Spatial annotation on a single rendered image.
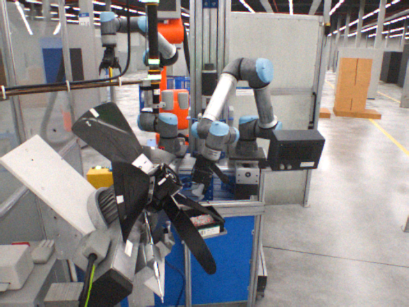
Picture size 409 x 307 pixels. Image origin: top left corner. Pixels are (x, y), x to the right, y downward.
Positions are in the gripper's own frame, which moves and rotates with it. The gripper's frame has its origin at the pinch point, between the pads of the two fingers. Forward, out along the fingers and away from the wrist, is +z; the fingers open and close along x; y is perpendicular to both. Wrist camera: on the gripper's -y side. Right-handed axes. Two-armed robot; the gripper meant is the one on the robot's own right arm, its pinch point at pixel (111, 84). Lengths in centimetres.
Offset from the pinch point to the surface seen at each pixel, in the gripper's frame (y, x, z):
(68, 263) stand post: -67, 9, 56
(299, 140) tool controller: -22, -93, 25
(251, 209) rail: -17, -73, 66
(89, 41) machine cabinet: 406, 112, -36
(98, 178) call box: -19.5, 6.8, 43.3
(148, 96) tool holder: -54, -23, -1
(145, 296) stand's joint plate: -69, -18, 72
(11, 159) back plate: -74, 17, 13
